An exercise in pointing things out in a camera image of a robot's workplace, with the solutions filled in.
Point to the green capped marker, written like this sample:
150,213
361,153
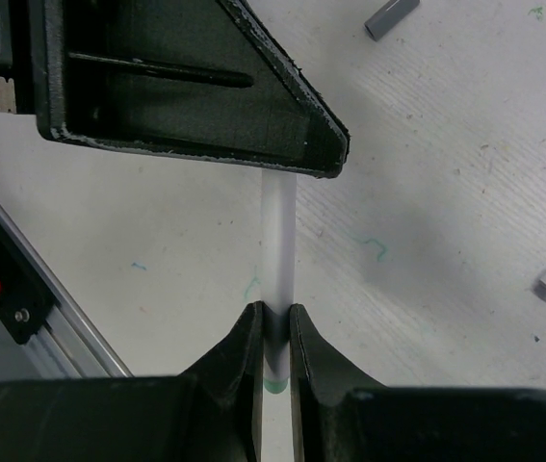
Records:
277,279

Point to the grey pen cap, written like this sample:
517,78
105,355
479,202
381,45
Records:
388,16

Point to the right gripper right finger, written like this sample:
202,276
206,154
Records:
340,413

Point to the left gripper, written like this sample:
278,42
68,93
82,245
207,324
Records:
16,79

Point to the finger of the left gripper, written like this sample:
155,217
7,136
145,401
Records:
201,80

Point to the aluminium rail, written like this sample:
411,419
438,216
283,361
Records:
67,344

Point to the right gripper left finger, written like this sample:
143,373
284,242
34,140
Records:
210,412

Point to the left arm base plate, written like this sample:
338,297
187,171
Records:
25,299

